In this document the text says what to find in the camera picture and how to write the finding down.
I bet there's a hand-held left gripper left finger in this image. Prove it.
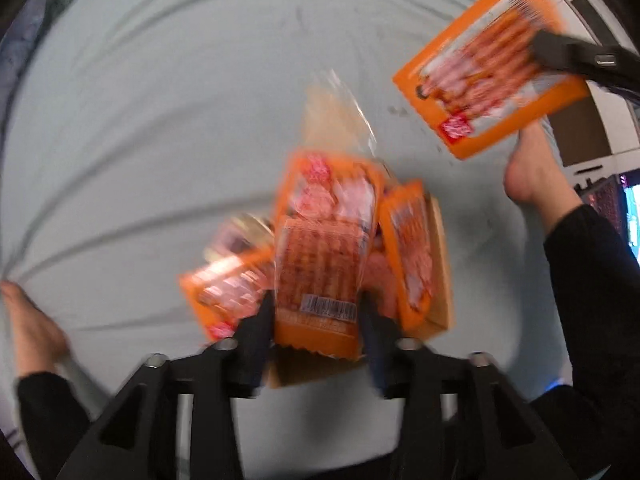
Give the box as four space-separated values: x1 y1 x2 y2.
55 291 276 480

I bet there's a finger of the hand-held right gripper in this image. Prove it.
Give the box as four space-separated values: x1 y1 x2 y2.
531 29 640 95

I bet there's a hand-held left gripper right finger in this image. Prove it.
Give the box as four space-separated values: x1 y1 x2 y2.
359 299 576 480

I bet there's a large orange snack packet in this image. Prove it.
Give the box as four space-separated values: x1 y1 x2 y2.
391 0 590 162

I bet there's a brown cardboard box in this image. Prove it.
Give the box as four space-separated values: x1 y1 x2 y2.
267 194 455 389

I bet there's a silver snack packet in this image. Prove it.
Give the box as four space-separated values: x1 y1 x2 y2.
204 214 277 262

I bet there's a white desk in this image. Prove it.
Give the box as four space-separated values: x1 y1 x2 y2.
515 0 640 183

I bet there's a person's right foot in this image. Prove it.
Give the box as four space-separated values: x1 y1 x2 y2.
502 122 583 233

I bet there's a person's foot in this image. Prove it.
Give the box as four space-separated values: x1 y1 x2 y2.
502 122 583 233
0 280 71 378

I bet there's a backlit keyboard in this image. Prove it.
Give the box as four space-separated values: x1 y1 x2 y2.
579 174 640 263

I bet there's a light blue bed sheet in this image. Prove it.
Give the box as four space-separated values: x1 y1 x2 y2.
0 0 578 480

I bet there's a person's left foot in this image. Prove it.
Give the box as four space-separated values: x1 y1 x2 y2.
0 280 71 378

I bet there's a clear plastic bag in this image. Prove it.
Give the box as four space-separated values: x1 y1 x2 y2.
304 71 382 162

